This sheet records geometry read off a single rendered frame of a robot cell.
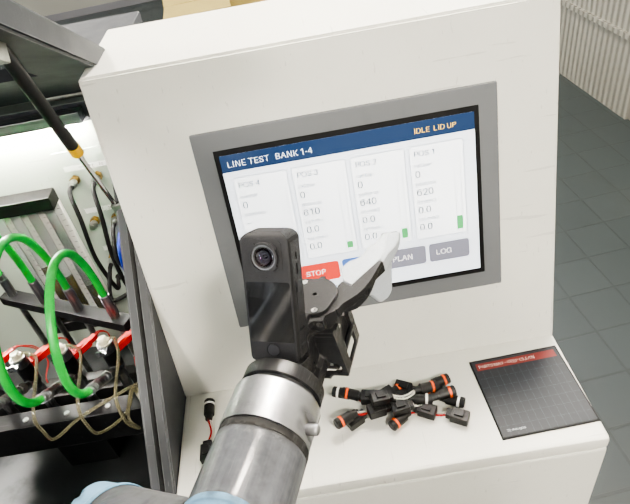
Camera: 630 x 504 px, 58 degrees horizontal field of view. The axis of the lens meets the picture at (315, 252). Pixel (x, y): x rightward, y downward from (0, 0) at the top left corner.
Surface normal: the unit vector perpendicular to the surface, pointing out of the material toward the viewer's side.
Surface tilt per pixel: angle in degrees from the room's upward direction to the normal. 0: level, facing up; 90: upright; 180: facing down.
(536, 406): 0
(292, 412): 41
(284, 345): 63
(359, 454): 0
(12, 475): 0
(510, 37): 76
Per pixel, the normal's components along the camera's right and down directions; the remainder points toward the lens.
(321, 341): -0.25, 0.65
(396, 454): -0.14, -0.76
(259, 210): 0.06, 0.44
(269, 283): -0.33, 0.23
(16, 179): 0.09, 0.63
